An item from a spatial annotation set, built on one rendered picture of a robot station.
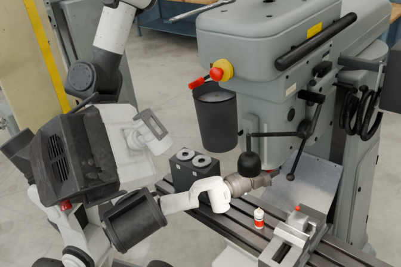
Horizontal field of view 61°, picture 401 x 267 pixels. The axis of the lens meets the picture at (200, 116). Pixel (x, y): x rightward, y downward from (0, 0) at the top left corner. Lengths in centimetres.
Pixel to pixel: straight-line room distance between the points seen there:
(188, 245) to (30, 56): 173
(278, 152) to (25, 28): 181
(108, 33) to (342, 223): 145
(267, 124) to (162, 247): 184
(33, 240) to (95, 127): 235
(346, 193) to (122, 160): 116
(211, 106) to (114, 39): 224
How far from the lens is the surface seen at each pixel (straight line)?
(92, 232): 146
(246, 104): 112
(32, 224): 337
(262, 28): 85
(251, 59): 87
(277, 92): 99
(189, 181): 166
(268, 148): 116
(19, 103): 253
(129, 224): 97
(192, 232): 281
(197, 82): 100
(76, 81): 102
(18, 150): 128
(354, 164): 169
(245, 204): 167
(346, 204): 184
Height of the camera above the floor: 213
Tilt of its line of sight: 31 degrees down
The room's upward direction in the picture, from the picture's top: 7 degrees counter-clockwise
